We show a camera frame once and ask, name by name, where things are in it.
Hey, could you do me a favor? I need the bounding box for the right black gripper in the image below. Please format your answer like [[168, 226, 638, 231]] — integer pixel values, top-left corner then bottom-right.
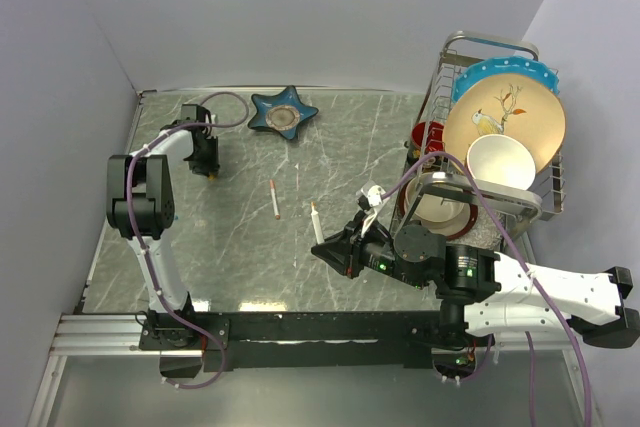
[[311, 209, 428, 288]]

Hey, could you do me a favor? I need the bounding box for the white marker yellow tip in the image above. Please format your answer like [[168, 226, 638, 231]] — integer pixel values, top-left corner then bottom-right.
[[311, 202, 324, 244]]

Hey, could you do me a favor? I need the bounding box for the white marker orange tip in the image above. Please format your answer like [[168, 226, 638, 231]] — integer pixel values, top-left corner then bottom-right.
[[269, 179, 281, 220]]

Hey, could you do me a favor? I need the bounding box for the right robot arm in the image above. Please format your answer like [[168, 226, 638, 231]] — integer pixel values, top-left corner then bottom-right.
[[311, 213, 639, 349]]

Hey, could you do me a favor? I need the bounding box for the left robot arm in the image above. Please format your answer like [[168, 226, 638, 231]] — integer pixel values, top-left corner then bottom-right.
[[106, 104, 220, 349]]

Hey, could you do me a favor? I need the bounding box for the blue star-shaped dish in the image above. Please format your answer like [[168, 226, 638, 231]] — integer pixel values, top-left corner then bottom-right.
[[248, 85, 319, 141]]

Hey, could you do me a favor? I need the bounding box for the red rimmed bowl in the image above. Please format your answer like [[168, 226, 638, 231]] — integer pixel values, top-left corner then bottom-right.
[[397, 178, 478, 241]]

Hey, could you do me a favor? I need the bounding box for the red cup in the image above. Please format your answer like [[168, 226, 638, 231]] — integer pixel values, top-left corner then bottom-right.
[[405, 121, 444, 168]]

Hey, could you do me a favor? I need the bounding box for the grey speckled plate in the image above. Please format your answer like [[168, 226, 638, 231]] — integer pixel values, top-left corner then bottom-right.
[[467, 210, 502, 250]]

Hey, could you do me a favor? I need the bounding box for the metal dish rack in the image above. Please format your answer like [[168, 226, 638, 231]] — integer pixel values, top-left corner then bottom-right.
[[390, 30, 567, 247]]

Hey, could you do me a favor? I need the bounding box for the white bowl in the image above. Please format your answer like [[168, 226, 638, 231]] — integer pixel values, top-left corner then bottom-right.
[[465, 134, 536, 190]]

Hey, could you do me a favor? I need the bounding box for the tan bird plate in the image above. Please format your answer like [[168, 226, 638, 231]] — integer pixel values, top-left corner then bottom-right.
[[442, 73, 566, 171]]

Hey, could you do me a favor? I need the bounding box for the blue dotted plate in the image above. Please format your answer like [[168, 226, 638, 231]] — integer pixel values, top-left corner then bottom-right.
[[451, 55, 559, 103]]

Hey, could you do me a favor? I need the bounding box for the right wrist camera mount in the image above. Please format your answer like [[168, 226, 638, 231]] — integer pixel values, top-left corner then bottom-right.
[[358, 181, 388, 238]]

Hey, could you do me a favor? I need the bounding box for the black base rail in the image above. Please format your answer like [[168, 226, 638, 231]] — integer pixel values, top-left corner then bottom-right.
[[139, 311, 490, 372]]

